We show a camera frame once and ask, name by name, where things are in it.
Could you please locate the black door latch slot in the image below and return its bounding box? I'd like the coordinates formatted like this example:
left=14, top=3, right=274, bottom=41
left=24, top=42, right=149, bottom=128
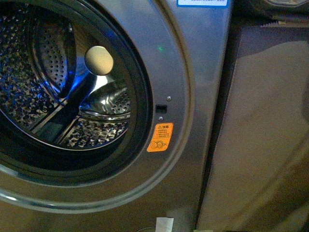
left=155, top=104, right=167, bottom=114

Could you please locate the steel perforated drum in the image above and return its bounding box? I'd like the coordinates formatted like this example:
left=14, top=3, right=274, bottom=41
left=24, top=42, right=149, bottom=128
left=0, top=1, right=131, bottom=151

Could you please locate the grey front-load washing machine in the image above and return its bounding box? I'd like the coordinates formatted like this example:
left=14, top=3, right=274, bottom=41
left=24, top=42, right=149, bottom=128
left=0, top=0, right=233, bottom=232

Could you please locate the brown cabinet side panel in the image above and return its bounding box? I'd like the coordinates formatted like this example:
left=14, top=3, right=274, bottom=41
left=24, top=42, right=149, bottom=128
left=197, top=22, right=309, bottom=232

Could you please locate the orange warning sticker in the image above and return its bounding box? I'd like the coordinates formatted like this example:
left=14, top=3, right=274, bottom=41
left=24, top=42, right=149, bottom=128
left=147, top=123, right=174, bottom=152

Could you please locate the blue white label sticker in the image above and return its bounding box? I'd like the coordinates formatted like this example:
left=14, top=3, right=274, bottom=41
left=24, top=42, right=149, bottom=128
left=176, top=0, right=229, bottom=7

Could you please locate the round grey drum hub cap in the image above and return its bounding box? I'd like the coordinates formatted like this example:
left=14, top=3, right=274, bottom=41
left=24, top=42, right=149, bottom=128
left=84, top=46, right=114, bottom=76

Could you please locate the black rubber door gasket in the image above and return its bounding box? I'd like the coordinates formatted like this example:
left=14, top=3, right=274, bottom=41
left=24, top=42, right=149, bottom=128
left=0, top=0, right=152, bottom=187

